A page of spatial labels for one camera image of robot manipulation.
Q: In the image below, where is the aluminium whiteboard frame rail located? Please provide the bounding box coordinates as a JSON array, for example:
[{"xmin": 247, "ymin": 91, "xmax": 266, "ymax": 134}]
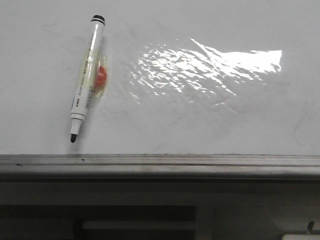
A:
[{"xmin": 0, "ymin": 153, "xmax": 320, "ymax": 181}]

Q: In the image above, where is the red magnet taped to marker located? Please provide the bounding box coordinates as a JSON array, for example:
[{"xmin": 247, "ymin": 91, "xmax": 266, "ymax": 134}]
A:
[{"xmin": 91, "ymin": 54, "xmax": 108, "ymax": 98}]

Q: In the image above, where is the white marker tray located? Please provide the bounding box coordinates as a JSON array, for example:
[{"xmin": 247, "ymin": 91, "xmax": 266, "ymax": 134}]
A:
[{"xmin": 281, "ymin": 233, "xmax": 320, "ymax": 240}]

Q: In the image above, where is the white whiteboard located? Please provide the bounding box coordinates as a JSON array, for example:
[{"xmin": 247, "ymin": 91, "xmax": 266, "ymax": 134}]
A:
[{"xmin": 0, "ymin": 0, "xmax": 320, "ymax": 155}]

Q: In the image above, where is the white black whiteboard marker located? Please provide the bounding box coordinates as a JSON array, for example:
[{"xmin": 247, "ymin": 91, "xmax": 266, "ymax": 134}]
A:
[{"xmin": 70, "ymin": 14, "xmax": 106, "ymax": 143}]

